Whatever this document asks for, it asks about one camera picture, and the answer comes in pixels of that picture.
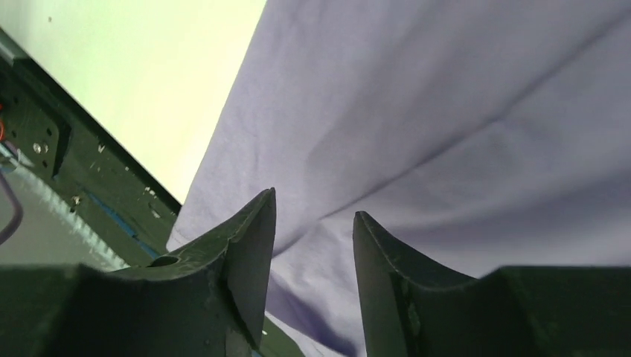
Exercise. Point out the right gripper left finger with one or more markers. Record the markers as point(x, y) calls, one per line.
point(206, 298)

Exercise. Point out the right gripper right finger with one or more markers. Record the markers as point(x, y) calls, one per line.
point(412, 305)

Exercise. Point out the purple t shirt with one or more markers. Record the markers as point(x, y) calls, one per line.
point(481, 133)

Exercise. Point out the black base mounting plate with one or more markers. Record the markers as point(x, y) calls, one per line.
point(96, 180)

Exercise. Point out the aluminium frame rail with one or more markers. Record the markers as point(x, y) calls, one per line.
point(45, 231)

